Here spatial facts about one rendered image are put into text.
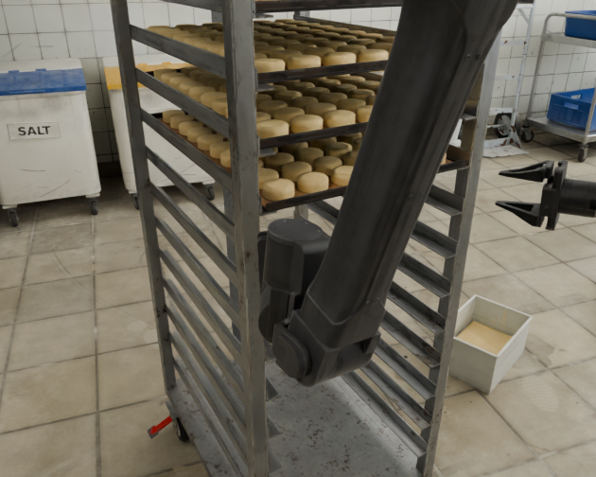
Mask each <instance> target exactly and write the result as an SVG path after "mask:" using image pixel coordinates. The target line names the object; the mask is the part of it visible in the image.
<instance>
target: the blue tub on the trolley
mask: <svg viewBox="0 0 596 477"><path fill-rule="evenodd" d="M565 13H572V14H582V15H591V16H596V10H569V11H565ZM564 35H565V36H567V37H573V38H580V39H586V40H592V41H596V20H588V19H578V18H570V17H566V23H565V31H564Z"/></svg>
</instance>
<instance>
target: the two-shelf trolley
mask: <svg viewBox="0 0 596 477"><path fill-rule="evenodd" d="M552 16H560V17H570V18H578V19H588V20H596V16H591V15H582V14H572V13H562V12H552V13H550V14H548V16H547V17H546V19H545V21H544V25H543V30H542V33H541V37H540V45H539V50H538V55H537V60H536V66H535V74H534V79H533V85H532V90H531V94H530V100H529V105H528V110H527V114H526V117H525V122H524V125H522V128H523V129H521V130H522V135H521V140H522V141H523V142H524V143H529V142H531V141H532V140H533V138H534V132H533V131H531V130H530V129H529V128H530V126H532V127H535V128H538V129H540V130H543V131H547V132H550V133H555V134H558V135H561V136H564V137H567V138H570V139H573V140H576V141H579V142H582V143H580V144H579V146H580V148H578V161H579V162H584V161H585V160H586V158H587V152H588V150H587V146H588V144H587V143H588V142H594V141H596V131H592V132H590V131H589V128H590V124H591V120H592V117H593V113H594V109H595V105H596V87H595V91H594V95H593V99H592V103H591V107H590V111H589V115H588V119H587V126H586V130H585V131H582V130H579V129H575V128H573V127H569V126H566V125H562V124H559V123H555V122H552V121H550V120H549V119H548V118H547V115H540V116H533V117H530V113H531V109H532V103H533V98H534V93H535V85H536V79H537V74H538V69H539V65H540V60H541V54H542V49H543V44H544V41H546V42H553V43H559V44H571V45H577V46H583V47H589V48H596V41H592V40H586V39H580V38H573V37H567V36H565V35H564V32H552V33H546V29H547V24H548V21H549V19H550V18H551V17H552Z"/></svg>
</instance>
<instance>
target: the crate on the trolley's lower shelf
mask: <svg viewBox="0 0 596 477"><path fill-rule="evenodd" d="M594 91H595V87H594V88H587V89H581V90H574V91H567V92H560V93H553V94H551V99H550V104H549V109H548V113H547V118H548V119H549V120H550V121H552V122H555V123H559V124H562V125H566V126H569V127H573V128H575V129H579V130H582V131H585V130H586V126H587V119H588V115H589V111H590V107H591V103H592V99H593V95H594ZM577 95H581V96H580V98H571V96H577ZM589 131H590V132H592V131H596V105H595V109H594V113H593V117H592V120H591V124H590V128H589Z"/></svg>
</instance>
